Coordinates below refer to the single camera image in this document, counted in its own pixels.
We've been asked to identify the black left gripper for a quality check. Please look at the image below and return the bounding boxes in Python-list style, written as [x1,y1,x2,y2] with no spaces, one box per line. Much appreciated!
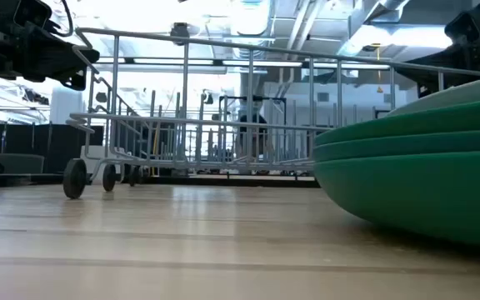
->
[0,0,101,91]

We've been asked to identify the grey wire dish rack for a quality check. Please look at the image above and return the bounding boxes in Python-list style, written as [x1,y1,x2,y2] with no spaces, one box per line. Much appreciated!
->
[62,27,480,200]

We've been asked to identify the grey chair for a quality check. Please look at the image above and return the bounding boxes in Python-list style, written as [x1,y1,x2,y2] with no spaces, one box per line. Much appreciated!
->
[0,152,45,175]

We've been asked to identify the yellow hanging cord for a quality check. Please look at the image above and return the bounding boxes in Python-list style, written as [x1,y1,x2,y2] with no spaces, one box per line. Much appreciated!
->
[374,43,384,95]

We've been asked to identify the dark green plate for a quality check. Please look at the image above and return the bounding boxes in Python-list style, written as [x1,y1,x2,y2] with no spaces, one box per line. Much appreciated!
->
[313,97,480,147]

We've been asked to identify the black stand frame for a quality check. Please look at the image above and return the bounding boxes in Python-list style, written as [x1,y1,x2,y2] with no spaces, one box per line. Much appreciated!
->
[218,95,288,126]

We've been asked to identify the black partition panels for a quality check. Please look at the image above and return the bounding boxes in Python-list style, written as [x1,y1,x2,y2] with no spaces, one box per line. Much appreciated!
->
[0,122,104,174]

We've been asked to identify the green bottom bowl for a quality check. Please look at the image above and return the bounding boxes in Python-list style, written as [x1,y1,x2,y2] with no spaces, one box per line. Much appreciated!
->
[313,150,480,252]

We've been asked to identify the pale green plate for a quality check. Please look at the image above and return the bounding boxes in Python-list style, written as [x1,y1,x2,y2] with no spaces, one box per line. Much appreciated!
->
[383,72,480,118]

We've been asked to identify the black camera cable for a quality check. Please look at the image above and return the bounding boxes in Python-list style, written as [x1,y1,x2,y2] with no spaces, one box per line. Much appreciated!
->
[58,0,75,38]

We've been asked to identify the white bin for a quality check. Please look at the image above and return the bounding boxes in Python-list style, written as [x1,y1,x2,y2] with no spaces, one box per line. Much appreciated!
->
[80,145,124,184]

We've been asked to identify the silver ceiling duct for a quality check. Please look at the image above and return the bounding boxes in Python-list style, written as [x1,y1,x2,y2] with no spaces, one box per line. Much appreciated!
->
[230,0,275,38]

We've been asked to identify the black overhead camera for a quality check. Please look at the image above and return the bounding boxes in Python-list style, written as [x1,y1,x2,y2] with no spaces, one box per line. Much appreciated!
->
[169,22,191,46]

